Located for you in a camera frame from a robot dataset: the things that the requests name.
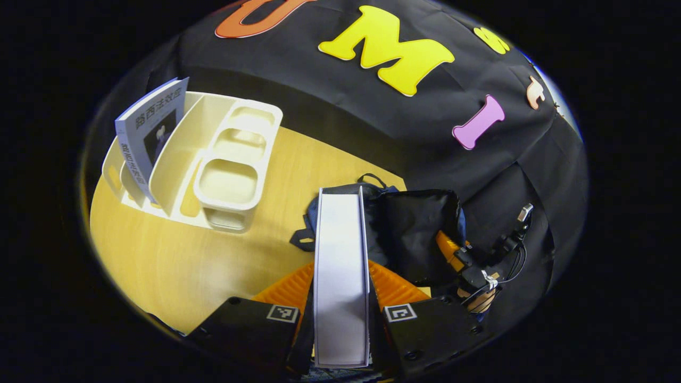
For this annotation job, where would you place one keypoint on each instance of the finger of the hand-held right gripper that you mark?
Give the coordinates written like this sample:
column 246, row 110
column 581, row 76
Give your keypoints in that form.
column 447, row 247

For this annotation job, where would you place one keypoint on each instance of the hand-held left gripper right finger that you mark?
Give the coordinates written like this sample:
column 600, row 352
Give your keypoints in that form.
column 431, row 335

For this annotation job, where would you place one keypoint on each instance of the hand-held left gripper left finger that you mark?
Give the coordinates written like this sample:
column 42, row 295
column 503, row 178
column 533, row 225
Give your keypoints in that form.
column 245, row 335

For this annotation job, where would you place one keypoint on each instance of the blue schoolbag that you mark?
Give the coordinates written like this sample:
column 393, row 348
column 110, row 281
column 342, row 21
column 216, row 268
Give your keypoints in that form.
column 420, row 234

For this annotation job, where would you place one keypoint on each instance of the white cover book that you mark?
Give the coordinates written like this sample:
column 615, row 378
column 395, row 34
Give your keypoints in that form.
column 340, row 276

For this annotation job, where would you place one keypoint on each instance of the white plastic bookshelf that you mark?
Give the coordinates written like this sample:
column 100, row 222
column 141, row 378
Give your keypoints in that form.
column 234, row 181

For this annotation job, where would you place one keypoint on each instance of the grey-blue cover book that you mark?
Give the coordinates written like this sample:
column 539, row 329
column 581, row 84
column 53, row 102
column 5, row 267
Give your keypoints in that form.
column 154, row 117

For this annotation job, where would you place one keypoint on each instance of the black backdrop cloth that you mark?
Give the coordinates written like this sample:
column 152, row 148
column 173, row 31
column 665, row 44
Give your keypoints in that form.
column 372, row 133

